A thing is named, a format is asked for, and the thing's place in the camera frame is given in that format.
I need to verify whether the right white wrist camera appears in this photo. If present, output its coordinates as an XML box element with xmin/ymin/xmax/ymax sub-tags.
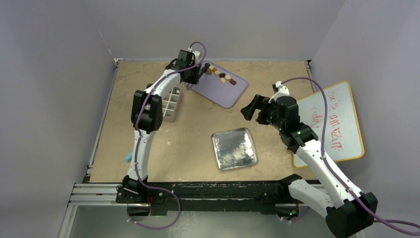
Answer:
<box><xmin>269</xmin><ymin>81</ymin><xmax>290</xmax><ymax>103</ymax></box>

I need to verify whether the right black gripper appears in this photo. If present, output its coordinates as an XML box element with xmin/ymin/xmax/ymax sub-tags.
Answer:
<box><xmin>241</xmin><ymin>95</ymin><xmax>285</xmax><ymax>131</ymax></box>

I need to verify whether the silver metal box lid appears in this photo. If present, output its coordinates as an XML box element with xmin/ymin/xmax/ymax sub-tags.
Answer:
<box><xmin>211</xmin><ymin>127</ymin><xmax>258</xmax><ymax>171</ymax></box>

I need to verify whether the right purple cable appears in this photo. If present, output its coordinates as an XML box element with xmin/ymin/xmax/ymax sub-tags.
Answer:
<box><xmin>280</xmin><ymin>77</ymin><xmax>420</xmax><ymax>237</ymax></box>

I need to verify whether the yellow framed whiteboard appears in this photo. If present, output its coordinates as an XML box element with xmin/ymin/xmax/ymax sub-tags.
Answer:
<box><xmin>298</xmin><ymin>81</ymin><xmax>365</xmax><ymax>162</ymax></box>

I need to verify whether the purple plastic tray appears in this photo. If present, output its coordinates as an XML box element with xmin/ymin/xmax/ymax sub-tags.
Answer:
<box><xmin>192</xmin><ymin>60</ymin><xmax>248</xmax><ymax>108</ymax></box>

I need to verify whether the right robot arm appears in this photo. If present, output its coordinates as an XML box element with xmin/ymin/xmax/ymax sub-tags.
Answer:
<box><xmin>240</xmin><ymin>95</ymin><xmax>378</xmax><ymax>238</ymax></box>

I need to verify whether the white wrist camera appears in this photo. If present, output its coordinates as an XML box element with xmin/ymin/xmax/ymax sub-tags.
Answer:
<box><xmin>188</xmin><ymin>49</ymin><xmax>202</xmax><ymax>62</ymax></box>
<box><xmin>269</xmin><ymin>81</ymin><xmax>290</xmax><ymax>103</ymax></box>

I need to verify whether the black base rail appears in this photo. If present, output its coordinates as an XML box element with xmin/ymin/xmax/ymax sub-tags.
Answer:
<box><xmin>67</xmin><ymin>179</ymin><xmax>357</xmax><ymax>218</ymax></box>

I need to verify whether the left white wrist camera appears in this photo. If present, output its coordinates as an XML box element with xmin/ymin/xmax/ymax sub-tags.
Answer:
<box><xmin>188</xmin><ymin>49</ymin><xmax>202</xmax><ymax>62</ymax></box>

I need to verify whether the blue small marker cap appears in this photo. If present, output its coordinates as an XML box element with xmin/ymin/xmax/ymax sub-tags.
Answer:
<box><xmin>125</xmin><ymin>152</ymin><xmax>133</xmax><ymax>162</ymax></box>

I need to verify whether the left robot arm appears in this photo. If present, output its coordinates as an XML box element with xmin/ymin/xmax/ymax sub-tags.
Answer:
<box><xmin>122</xmin><ymin>48</ymin><xmax>207</xmax><ymax>203</ymax></box>

